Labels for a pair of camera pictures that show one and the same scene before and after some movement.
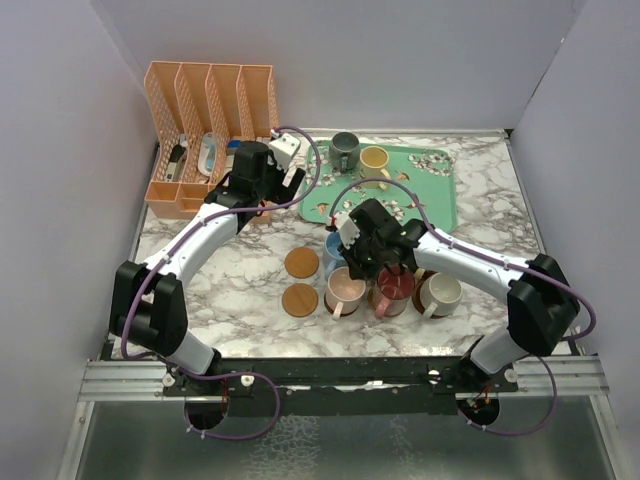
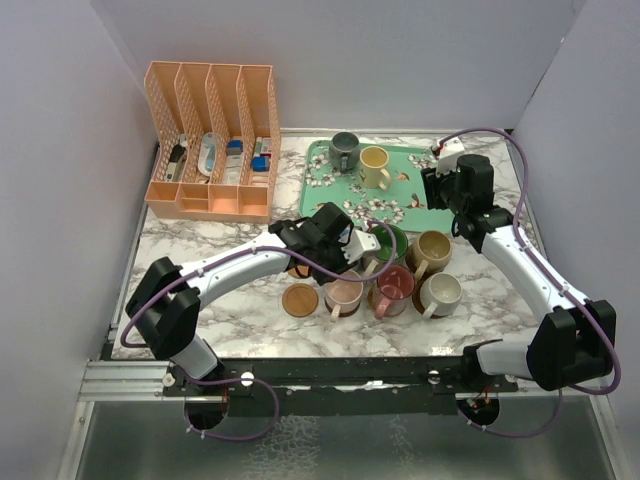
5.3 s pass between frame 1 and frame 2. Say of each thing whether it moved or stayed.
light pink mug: stayed
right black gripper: moved
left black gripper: moved
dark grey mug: stayed
